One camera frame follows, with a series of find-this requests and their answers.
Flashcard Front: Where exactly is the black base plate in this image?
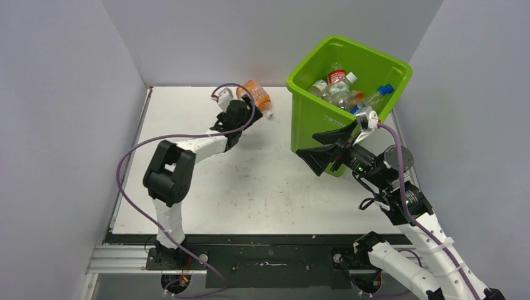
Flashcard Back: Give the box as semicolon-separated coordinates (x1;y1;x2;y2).
89;234;390;289

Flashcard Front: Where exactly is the pepsi bottle blue cap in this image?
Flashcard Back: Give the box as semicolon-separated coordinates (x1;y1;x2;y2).
349;84;394;114

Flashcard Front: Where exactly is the brown label red cap bottle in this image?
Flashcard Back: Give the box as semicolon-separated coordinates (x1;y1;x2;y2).
307;79;328;97

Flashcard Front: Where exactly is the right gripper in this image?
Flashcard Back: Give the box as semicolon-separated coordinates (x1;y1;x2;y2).
296;119;390;189

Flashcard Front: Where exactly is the green plastic bin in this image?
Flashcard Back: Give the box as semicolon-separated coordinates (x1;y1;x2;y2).
286;34;414;178

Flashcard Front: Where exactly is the orange crushed bottle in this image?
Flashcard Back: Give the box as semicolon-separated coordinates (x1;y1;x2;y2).
351;90;364;106
236;80;274;119

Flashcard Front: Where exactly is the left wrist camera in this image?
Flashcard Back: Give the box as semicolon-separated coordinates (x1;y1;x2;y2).
211;87;235;112

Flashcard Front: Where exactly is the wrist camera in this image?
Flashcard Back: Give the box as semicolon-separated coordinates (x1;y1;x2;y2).
211;87;235;112
352;106;379;145

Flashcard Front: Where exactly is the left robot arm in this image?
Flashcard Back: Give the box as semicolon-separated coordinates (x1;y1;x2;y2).
142;96;263;269

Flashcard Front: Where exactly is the orange crushed bottle top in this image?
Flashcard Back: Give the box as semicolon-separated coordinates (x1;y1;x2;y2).
236;80;274;119

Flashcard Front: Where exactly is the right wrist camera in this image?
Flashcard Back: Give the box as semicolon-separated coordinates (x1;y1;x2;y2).
352;106;379;145

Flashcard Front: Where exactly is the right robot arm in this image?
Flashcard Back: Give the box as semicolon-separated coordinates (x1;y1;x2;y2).
296;122;503;299

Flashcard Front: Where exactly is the clear bottle no label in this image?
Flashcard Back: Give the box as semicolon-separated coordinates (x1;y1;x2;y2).
321;83;359;111

